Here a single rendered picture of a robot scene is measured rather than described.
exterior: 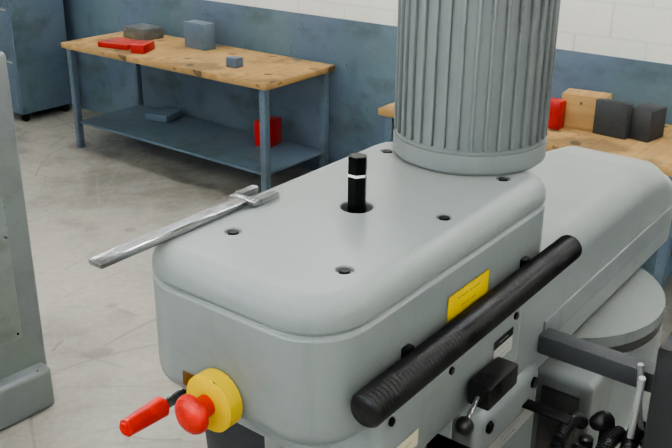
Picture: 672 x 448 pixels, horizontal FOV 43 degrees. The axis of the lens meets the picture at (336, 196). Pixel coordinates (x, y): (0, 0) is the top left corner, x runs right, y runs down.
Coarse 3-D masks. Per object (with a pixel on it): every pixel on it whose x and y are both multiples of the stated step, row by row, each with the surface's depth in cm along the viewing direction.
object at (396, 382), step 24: (576, 240) 109; (528, 264) 101; (552, 264) 103; (504, 288) 96; (528, 288) 98; (480, 312) 91; (504, 312) 93; (432, 336) 86; (456, 336) 86; (480, 336) 89; (408, 360) 82; (432, 360) 83; (384, 384) 78; (408, 384) 79; (360, 408) 77; (384, 408) 76
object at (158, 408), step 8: (176, 392) 94; (184, 392) 94; (152, 400) 92; (160, 400) 92; (168, 400) 93; (176, 400) 93; (144, 408) 90; (152, 408) 91; (160, 408) 91; (168, 408) 92; (128, 416) 89; (136, 416) 89; (144, 416) 90; (152, 416) 90; (160, 416) 91; (120, 424) 89; (128, 424) 88; (136, 424) 89; (144, 424) 89; (128, 432) 88; (136, 432) 89
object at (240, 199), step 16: (240, 192) 97; (256, 192) 99; (272, 192) 98; (208, 208) 93; (224, 208) 93; (240, 208) 94; (176, 224) 89; (192, 224) 89; (144, 240) 85; (160, 240) 86; (96, 256) 82; (112, 256) 82; (128, 256) 83
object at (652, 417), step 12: (660, 348) 100; (660, 360) 100; (660, 372) 101; (660, 384) 101; (660, 396) 102; (648, 408) 104; (660, 408) 102; (648, 420) 104; (660, 420) 103; (648, 432) 104; (660, 432) 103; (648, 444) 104; (660, 444) 103
